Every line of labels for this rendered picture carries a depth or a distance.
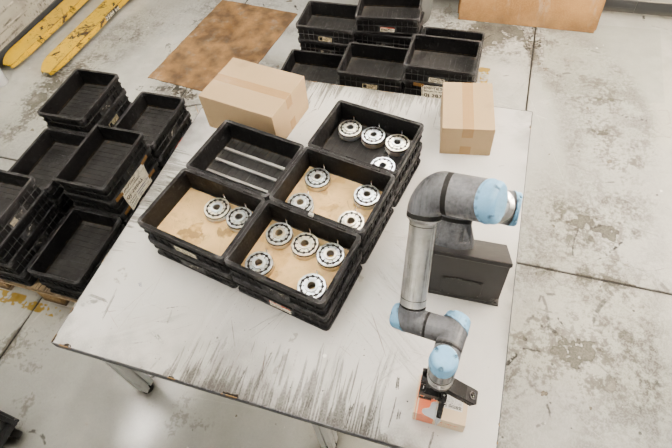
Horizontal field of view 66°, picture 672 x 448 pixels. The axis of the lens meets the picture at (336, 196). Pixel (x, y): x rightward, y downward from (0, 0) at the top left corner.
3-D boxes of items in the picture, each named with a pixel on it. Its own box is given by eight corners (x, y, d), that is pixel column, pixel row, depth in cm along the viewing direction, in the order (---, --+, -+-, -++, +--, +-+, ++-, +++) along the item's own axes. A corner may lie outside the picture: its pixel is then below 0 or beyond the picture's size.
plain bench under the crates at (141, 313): (506, 200, 301) (532, 111, 246) (466, 508, 210) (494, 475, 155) (252, 155, 339) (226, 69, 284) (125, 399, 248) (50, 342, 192)
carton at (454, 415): (467, 394, 170) (470, 387, 164) (462, 432, 163) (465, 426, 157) (418, 382, 173) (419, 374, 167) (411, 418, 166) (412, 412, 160)
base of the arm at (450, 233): (476, 244, 186) (481, 217, 185) (468, 252, 173) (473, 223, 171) (435, 235, 192) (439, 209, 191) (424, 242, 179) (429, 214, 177)
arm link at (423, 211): (402, 168, 137) (384, 334, 150) (443, 175, 132) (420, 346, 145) (417, 162, 147) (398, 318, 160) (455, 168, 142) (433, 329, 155)
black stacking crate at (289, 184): (395, 194, 208) (395, 176, 199) (363, 252, 193) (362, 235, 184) (309, 164, 222) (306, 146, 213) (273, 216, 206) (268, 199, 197)
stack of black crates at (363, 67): (410, 91, 343) (412, 48, 317) (400, 123, 326) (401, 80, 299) (352, 83, 353) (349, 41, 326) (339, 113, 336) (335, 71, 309)
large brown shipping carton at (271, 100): (309, 107, 260) (304, 75, 244) (279, 148, 244) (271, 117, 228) (242, 88, 273) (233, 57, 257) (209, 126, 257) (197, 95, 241)
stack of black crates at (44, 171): (73, 166, 325) (45, 127, 299) (114, 174, 318) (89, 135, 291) (33, 216, 303) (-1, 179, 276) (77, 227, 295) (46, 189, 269)
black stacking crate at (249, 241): (363, 253, 193) (362, 236, 184) (325, 321, 177) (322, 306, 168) (272, 217, 206) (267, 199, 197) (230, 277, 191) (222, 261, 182)
